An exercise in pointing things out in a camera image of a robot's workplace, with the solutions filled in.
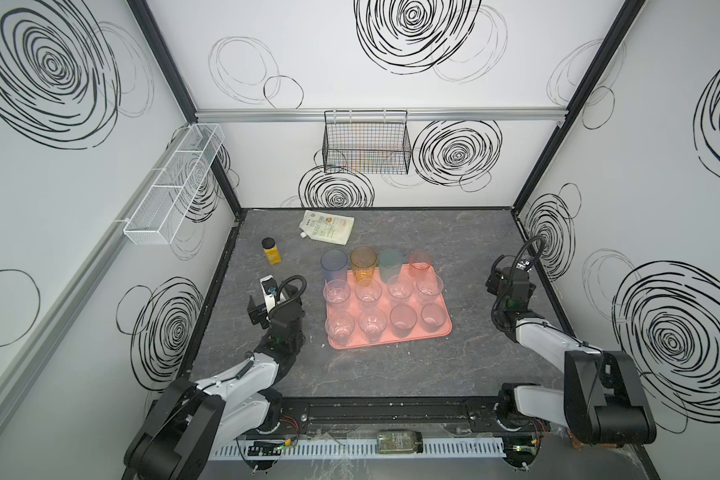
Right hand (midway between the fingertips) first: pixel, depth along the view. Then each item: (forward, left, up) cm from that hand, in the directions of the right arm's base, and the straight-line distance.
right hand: (506, 272), depth 89 cm
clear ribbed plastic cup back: (-14, +50, -10) cm, 53 cm away
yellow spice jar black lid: (+10, +74, -3) cm, 75 cm away
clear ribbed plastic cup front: (-4, +52, -6) cm, 52 cm away
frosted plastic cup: (-11, +22, -7) cm, 26 cm away
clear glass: (0, +22, -10) cm, 24 cm away
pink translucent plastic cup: (+8, +24, -7) cm, 26 cm away
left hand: (-8, +69, +2) cm, 70 cm away
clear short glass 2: (-2, +32, -7) cm, 33 cm away
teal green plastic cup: (+5, +35, -3) cm, 35 cm away
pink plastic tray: (-6, +36, -10) cm, 38 cm away
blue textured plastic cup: (0, +52, +3) cm, 52 cm away
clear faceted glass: (-12, +40, -9) cm, 43 cm away
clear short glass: (-4, +42, -6) cm, 42 cm away
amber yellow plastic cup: (+2, +43, +2) cm, 43 cm away
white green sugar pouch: (+25, +58, -8) cm, 64 cm away
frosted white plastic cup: (-12, +31, -7) cm, 34 cm away
